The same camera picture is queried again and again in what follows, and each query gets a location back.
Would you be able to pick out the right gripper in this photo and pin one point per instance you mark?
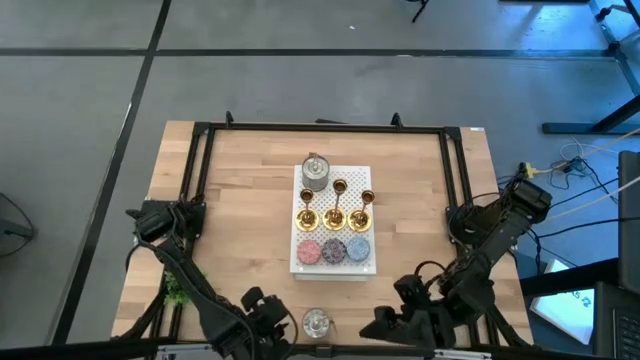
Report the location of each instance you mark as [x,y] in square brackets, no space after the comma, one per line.
[425,325]

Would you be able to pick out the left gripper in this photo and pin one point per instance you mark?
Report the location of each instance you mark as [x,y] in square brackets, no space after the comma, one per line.
[267,320]

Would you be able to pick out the silver glass jar candle holder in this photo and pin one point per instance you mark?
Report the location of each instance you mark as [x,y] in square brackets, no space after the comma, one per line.
[316,175]
[316,324]

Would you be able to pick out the pink patterned ceramic candle holder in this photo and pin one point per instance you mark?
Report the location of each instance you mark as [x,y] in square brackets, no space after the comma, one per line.
[309,251]

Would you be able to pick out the blue patterned ceramic candle holder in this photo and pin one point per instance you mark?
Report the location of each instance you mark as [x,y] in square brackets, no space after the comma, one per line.
[358,248]

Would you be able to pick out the purple patterned ceramic candle holder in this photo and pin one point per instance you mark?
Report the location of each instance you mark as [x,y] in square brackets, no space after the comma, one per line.
[334,251]

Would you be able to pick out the tall brass candlestick holder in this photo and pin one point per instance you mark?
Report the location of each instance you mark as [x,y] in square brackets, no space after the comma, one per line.
[335,220]

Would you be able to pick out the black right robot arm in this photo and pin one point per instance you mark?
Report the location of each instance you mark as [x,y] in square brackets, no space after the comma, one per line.
[500,235]

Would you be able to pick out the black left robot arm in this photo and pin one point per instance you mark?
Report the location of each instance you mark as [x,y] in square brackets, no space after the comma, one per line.
[200,300]

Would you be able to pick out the white perforated metal stand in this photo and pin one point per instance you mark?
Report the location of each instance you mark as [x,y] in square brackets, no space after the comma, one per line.
[330,269]

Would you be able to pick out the small green artificial plant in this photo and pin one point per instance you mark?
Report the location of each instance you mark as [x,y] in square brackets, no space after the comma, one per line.
[175,295]

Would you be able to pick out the black crossbar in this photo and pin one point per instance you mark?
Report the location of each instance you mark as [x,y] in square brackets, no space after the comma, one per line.
[100,349]

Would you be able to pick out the white printed box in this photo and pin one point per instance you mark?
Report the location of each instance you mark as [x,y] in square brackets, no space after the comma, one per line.
[565,310]

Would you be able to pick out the black beam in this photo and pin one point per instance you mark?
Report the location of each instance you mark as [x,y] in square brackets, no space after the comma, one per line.
[570,276]

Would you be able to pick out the yellow power plug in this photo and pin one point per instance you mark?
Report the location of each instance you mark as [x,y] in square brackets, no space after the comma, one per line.
[529,171]

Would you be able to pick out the small white label sticker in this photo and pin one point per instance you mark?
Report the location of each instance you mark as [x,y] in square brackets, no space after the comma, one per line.
[477,129]

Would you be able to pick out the dark laptop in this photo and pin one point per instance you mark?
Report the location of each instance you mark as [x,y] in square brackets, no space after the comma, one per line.
[620,320]

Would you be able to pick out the grey computer monitor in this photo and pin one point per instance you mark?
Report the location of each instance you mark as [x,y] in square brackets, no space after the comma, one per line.
[630,225]

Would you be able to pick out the white office chair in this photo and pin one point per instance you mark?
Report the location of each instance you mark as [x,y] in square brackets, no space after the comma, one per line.
[601,13]

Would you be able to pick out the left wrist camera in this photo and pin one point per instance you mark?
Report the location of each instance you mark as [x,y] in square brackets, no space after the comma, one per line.
[252,298]

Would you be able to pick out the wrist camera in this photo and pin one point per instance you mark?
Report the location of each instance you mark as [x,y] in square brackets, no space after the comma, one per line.
[252,298]
[410,289]

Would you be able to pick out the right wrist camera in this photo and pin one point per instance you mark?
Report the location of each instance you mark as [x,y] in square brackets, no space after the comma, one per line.
[410,289]

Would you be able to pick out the table-level camera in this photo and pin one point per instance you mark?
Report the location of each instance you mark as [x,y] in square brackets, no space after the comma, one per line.
[324,351]

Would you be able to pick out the grey metal bracket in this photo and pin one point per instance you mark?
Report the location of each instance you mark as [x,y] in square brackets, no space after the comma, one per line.
[185,351]
[462,354]

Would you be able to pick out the black metal table frame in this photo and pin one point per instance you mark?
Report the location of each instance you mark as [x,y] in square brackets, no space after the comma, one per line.
[300,127]

